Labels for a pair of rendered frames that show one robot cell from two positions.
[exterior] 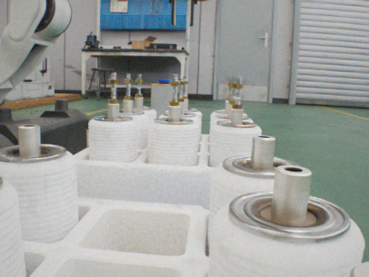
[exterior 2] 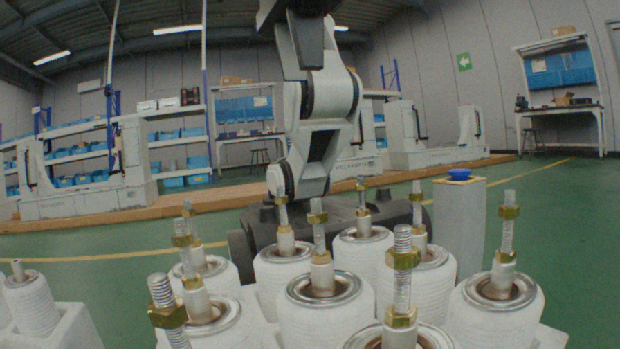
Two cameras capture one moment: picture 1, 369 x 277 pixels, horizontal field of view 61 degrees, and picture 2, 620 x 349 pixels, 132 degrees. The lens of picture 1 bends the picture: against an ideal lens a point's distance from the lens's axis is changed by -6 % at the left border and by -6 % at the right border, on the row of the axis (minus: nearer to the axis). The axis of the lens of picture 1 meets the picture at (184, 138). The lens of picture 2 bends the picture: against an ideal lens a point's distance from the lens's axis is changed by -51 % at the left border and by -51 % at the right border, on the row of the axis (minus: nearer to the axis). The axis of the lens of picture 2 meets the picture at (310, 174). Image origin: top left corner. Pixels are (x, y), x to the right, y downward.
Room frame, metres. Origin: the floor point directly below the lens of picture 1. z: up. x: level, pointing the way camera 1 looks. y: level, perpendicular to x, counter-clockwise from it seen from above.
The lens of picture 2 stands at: (0.64, -0.21, 0.38)
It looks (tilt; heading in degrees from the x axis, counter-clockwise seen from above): 5 degrees down; 65
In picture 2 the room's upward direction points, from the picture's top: 6 degrees counter-clockwise
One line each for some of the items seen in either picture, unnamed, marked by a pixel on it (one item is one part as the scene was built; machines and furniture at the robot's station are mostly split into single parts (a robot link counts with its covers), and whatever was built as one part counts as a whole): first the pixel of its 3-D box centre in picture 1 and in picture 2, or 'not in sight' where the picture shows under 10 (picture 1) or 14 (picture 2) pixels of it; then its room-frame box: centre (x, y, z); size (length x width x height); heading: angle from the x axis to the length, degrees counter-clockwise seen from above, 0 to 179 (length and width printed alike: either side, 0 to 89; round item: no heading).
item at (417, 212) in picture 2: (184, 90); (417, 214); (0.87, 0.01, 0.30); 0.01 x 0.01 x 0.08
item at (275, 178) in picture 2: not in sight; (298, 178); (1.04, 0.74, 0.28); 0.21 x 0.20 x 0.13; 85
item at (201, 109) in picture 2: not in sight; (76, 146); (-1.59, 5.14, 0.97); 5.51 x 0.64 x 1.94; 175
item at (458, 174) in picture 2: (164, 82); (459, 175); (1.04, 0.07, 0.32); 0.04 x 0.04 x 0.02
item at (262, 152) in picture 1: (262, 153); not in sight; (0.31, -0.07, 0.26); 0.02 x 0.02 x 0.03
